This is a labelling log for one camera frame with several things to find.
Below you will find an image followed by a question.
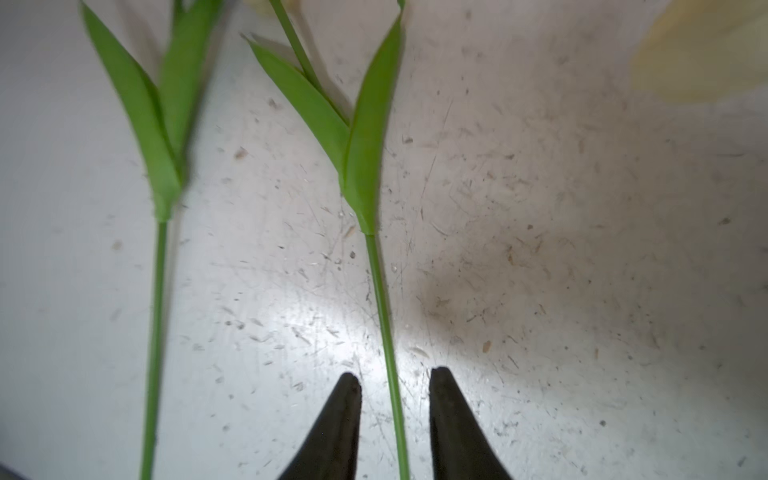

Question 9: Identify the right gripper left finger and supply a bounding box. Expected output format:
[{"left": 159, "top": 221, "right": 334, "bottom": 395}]
[{"left": 279, "top": 372, "right": 362, "bottom": 480}]

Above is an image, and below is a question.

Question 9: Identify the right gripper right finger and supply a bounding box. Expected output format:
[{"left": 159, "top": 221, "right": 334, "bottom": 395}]
[{"left": 429, "top": 366, "right": 512, "bottom": 480}]

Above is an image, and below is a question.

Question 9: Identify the blue tulip flower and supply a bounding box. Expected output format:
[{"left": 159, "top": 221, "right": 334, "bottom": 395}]
[{"left": 79, "top": 0, "right": 224, "bottom": 479}]

